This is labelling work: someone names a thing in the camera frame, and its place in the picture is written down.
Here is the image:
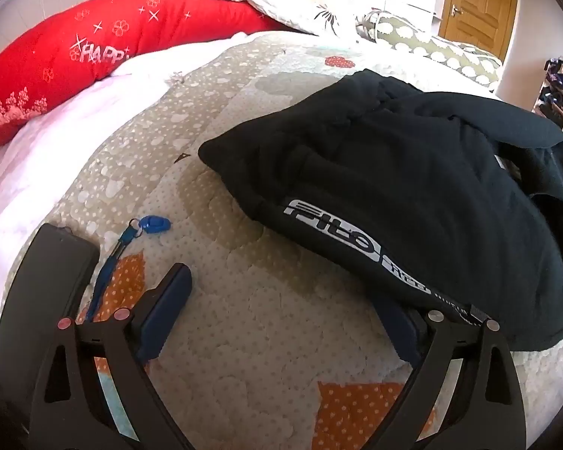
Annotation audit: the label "long red bolster pillow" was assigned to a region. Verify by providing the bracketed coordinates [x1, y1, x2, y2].
[0, 0, 292, 156]

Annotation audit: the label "pink bed sheet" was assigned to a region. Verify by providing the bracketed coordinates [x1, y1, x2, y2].
[0, 33, 249, 316]

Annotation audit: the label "blue clicker with lanyard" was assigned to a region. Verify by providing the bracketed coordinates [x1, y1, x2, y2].
[84, 215, 172, 321]

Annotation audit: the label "wooden door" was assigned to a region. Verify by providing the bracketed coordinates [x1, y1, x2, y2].
[439, 0, 518, 60]

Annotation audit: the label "green white dotted pillow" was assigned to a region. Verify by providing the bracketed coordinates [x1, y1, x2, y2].
[356, 10, 503, 93]

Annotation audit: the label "black phone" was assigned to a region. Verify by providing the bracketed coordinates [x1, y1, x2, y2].
[0, 223, 99, 420]

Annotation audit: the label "patchwork heart quilt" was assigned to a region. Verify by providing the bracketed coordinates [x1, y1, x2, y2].
[0, 29, 563, 450]

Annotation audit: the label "black pants with white logo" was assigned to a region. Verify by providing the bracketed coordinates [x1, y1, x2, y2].
[198, 70, 563, 351]

